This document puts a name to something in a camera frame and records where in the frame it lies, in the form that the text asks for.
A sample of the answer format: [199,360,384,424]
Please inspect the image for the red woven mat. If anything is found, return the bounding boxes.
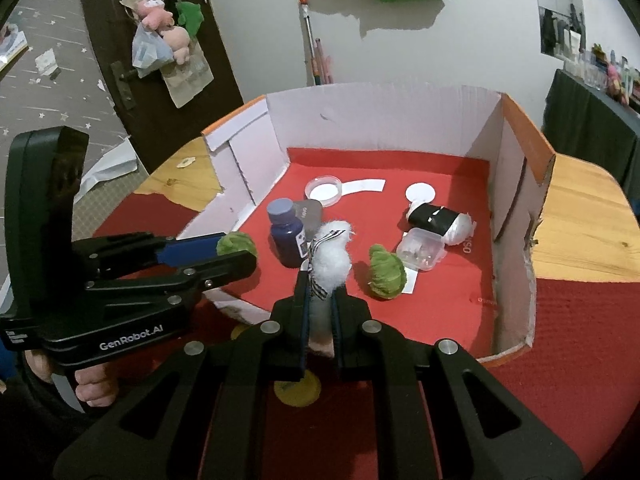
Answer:
[92,192,640,480]

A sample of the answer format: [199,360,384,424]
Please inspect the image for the person's left hand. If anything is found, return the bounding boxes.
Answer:
[24,350,119,408]

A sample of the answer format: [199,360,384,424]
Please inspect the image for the small clear plastic box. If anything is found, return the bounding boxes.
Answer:
[396,227,447,272]

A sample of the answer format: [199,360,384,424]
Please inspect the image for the cardboard box with red lining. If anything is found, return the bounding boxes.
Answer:
[177,82,557,367]

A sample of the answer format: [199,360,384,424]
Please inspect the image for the black and white wrapped bundle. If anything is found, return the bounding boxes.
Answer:
[404,201,476,247]

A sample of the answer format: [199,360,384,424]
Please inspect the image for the translucent plastic bag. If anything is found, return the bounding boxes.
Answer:
[131,27,176,79]

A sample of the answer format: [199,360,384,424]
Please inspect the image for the brown paper bag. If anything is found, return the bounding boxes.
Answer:
[160,42,216,109]

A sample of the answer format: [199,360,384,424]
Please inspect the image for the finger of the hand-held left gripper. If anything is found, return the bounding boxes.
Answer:
[85,250,259,311]
[70,231,231,281]

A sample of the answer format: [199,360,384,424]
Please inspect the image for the green plush toy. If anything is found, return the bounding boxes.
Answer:
[175,1,205,39]

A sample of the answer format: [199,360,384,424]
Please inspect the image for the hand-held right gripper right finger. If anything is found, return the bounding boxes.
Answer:
[330,290,587,480]

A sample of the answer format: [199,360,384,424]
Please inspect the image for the pink sticks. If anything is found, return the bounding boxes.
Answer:
[314,37,334,85]

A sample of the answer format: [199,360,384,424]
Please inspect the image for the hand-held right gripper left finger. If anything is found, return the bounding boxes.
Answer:
[52,270,309,480]

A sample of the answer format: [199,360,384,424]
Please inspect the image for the door handle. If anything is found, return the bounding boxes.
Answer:
[110,60,137,111]

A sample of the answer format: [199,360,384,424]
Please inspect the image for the row of bottles and trinkets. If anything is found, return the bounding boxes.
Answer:
[562,42,640,107]

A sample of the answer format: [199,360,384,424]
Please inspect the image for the pink plush toy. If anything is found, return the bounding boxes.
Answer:
[137,0,194,66]

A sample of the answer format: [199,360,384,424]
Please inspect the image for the clear round plastic dish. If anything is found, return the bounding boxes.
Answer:
[305,175,345,207]

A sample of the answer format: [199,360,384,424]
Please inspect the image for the grey makeup case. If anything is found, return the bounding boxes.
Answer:
[292,199,324,242]

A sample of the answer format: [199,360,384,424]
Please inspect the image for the white plush toy checkered bow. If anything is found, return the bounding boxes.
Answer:
[304,219,357,359]

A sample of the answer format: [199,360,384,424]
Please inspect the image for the dark green table cloth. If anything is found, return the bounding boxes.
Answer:
[542,69,640,187]

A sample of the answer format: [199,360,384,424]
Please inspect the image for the white paper scraps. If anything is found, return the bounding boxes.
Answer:
[75,140,139,202]

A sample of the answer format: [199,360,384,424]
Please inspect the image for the wall mirror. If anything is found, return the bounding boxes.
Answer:
[531,0,587,59]

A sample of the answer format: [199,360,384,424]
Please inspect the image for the dark wooden door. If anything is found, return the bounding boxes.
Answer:
[75,0,246,176]

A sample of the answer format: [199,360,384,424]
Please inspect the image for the mop handle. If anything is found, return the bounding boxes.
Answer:
[298,0,322,86]

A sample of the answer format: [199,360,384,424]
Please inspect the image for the dark blue bottle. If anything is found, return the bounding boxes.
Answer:
[266,198,307,269]

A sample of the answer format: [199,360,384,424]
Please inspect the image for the green pompom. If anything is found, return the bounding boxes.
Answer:
[367,244,408,301]
[216,231,259,262]

